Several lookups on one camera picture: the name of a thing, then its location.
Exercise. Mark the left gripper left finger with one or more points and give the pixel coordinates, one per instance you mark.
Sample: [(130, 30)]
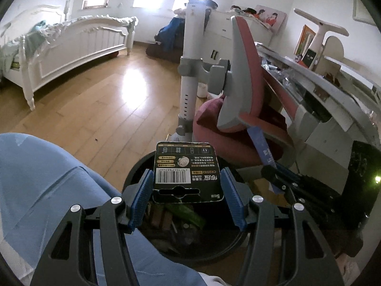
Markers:
[(87, 240)]

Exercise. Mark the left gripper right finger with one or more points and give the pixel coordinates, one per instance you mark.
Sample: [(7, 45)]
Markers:
[(285, 247)]

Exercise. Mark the blue paper strip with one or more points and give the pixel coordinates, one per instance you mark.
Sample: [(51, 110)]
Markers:
[(257, 137)]

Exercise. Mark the black battery blister card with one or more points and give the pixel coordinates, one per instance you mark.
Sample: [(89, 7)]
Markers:
[(186, 172)]

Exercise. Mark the black trash bin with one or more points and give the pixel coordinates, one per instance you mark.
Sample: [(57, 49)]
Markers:
[(189, 233)]

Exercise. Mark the blue round table cloth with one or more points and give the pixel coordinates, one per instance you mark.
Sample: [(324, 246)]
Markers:
[(40, 181)]

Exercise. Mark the white study desk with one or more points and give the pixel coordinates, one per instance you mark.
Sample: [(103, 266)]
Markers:
[(323, 121)]

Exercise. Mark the pink grey desk chair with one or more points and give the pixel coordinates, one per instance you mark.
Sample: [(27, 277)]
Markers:
[(238, 83)]

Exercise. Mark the white desk lamp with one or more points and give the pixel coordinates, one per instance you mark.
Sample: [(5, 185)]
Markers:
[(315, 48)]

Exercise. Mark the cartoon picture board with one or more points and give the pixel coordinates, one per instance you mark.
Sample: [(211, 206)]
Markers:
[(270, 17)]

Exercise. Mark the white wooden bed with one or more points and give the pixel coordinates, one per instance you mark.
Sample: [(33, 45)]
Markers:
[(41, 44)]

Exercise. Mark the blue clothes pile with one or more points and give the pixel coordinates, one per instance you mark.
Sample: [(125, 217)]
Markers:
[(169, 41)]

